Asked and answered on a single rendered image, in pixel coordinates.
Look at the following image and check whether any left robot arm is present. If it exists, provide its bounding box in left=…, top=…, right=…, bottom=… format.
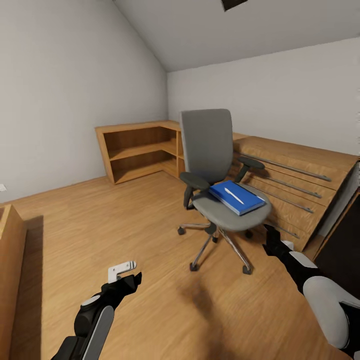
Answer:
left=51, top=261, right=142, bottom=360

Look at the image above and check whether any swivel chair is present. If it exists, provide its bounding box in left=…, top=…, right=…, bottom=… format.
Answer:
left=177, top=109, right=272, bottom=275

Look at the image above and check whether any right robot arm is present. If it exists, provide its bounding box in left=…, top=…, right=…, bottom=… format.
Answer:
left=263, top=224, right=360, bottom=360

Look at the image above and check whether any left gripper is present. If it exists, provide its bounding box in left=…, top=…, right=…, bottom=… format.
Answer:
left=101, top=272, right=142, bottom=303

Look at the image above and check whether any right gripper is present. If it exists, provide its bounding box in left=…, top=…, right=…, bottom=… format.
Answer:
left=263, top=224, right=285, bottom=256

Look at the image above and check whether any folder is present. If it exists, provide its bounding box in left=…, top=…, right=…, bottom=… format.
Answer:
left=208, top=180, right=265, bottom=216

